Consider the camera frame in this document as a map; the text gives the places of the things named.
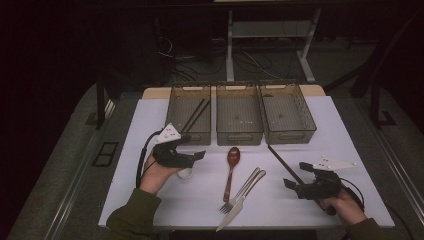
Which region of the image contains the white ceramic spoon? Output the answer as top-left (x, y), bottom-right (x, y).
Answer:
top-left (176, 167), bottom-right (194, 180)

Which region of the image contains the person's left hand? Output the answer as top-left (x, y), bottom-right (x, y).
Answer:
top-left (139, 151), bottom-right (183, 196)

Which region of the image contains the metal table knife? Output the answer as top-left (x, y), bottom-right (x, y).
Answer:
top-left (215, 169), bottom-right (268, 233)

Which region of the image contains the person's right hand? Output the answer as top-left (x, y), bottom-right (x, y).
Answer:
top-left (319, 188), bottom-right (368, 228)

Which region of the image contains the metal floor rail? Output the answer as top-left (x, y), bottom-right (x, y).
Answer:
top-left (361, 113), bottom-right (424, 216)
top-left (43, 99), bottom-right (117, 240)

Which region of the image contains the dark brown chopstick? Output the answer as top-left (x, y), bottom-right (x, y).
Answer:
top-left (267, 144), bottom-right (325, 211)
top-left (268, 144), bottom-right (326, 212)

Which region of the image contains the left hand-held gripper black cable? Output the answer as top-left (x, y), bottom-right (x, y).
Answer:
top-left (135, 129), bottom-right (164, 189)

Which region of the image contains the red-brown wooden spoon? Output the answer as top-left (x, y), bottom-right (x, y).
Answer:
top-left (223, 146), bottom-right (242, 203)

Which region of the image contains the right hand-held gripper black cable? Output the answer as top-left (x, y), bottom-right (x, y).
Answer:
top-left (340, 176), bottom-right (366, 211)

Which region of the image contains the tangle of floor cables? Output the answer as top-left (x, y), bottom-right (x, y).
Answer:
top-left (154, 16), bottom-right (288, 83)

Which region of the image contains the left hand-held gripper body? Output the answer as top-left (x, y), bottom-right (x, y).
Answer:
top-left (152, 122), bottom-right (198, 169)

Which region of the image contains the metal fork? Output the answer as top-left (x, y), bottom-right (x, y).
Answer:
top-left (219, 167), bottom-right (262, 215)

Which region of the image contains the hand-held gripper black cable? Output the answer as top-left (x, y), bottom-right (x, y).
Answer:
top-left (340, 176), bottom-right (366, 211)
top-left (135, 129), bottom-right (164, 189)

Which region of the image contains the white metal desk frame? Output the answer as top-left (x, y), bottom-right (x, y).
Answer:
top-left (225, 8), bottom-right (323, 84)

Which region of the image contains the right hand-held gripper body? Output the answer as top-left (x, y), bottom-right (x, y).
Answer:
top-left (297, 154), bottom-right (358, 201)

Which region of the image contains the transparent brown plastic bin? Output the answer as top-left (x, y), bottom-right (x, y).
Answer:
top-left (163, 84), bottom-right (212, 147)
top-left (259, 82), bottom-right (318, 145)
top-left (215, 83), bottom-right (264, 147)

